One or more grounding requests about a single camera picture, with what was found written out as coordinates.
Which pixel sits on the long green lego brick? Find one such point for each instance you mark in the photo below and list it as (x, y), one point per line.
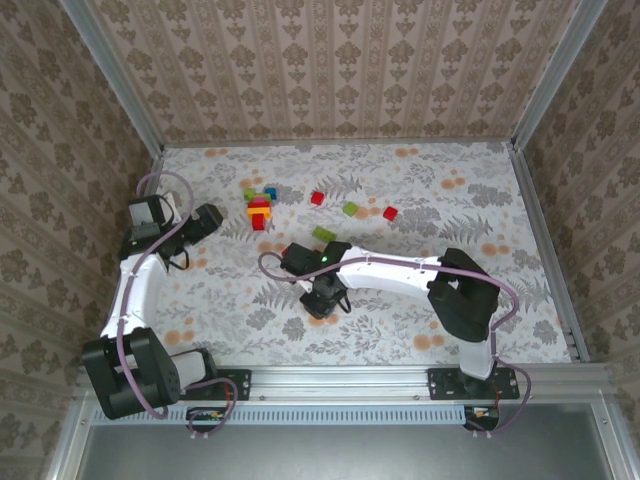
(324, 233)

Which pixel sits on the small red lego brick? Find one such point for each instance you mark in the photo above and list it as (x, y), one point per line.
(259, 224)
(317, 198)
(390, 213)

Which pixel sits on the orange lego brick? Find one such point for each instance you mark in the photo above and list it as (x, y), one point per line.
(256, 211)

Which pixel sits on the magenta lego brick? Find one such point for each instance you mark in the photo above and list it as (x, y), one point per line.
(261, 201)

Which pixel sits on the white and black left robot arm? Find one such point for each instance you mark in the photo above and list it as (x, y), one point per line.
(140, 295)

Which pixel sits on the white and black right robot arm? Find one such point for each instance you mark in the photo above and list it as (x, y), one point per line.
(385, 272)

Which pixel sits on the grey metal panel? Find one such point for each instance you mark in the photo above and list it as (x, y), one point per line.
(350, 455)

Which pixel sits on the aluminium side rail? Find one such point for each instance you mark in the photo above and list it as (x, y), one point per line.
(545, 240)
(152, 180)

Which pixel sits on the aluminium mounting rail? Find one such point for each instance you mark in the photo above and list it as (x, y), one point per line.
(340, 380)

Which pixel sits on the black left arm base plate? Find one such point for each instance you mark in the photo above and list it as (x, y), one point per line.
(242, 380)

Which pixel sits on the thin aluminium back rail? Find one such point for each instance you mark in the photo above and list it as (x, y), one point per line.
(340, 142)

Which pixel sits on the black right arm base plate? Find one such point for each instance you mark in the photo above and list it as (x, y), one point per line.
(442, 385)

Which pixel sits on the aluminium corner post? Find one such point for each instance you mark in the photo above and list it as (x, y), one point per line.
(115, 80)
(555, 75)

